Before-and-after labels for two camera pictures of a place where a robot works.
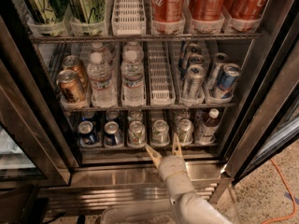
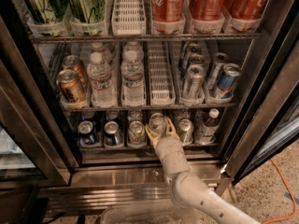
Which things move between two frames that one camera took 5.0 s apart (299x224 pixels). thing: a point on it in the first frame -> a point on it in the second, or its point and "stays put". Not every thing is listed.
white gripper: x=170 y=165 -> x=168 y=146
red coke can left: x=168 y=3 stays put
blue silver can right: x=227 y=79 stays put
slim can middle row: x=196 y=59 stays put
